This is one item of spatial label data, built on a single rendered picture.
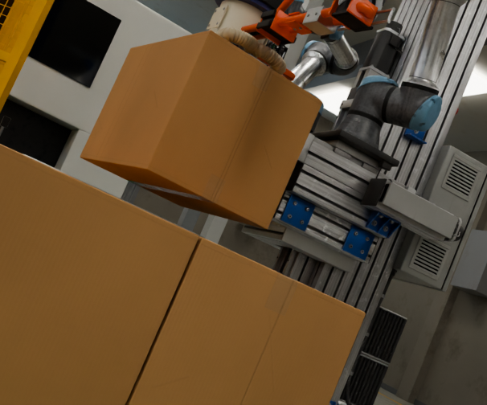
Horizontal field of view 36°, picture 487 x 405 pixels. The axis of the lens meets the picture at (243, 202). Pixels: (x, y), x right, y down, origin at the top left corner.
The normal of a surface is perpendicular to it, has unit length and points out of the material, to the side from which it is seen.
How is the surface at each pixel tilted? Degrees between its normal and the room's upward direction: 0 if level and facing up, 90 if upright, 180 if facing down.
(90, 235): 90
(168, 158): 90
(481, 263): 90
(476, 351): 90
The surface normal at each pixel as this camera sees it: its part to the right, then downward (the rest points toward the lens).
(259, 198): 0.47, 0.11
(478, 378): -0.85, -0.41
